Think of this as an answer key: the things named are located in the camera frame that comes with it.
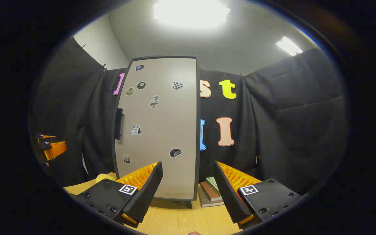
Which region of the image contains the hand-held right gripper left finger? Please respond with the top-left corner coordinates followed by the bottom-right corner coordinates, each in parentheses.
top-left (74, 161), bottom-right (164, 229)

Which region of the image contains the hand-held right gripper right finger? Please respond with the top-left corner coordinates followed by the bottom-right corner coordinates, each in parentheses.
top-left (213, 161), bottom-right (303, 229)

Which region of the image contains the black door handle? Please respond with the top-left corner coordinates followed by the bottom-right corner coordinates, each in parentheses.
top-left (114, 108), bottom-right (123, 140)

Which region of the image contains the grey cabinet door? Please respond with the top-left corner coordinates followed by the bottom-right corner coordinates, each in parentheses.
top-left (115, 57), bottom-right (197, 200)

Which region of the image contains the brown book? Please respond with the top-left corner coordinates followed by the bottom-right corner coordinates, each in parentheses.
top-left (200, 181), bottom-right (223, 202)

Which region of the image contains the grey book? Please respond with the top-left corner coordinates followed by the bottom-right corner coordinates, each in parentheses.
top-left (197, 185), bottom-right (225, 208)

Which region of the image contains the black backdrop cloth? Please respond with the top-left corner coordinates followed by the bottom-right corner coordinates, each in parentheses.
top-left (31, 36), bottom-right (350, 196)

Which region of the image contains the large ceiling light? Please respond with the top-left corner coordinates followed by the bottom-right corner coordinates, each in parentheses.
top-left (153, 0), bottom-right (231, 30)

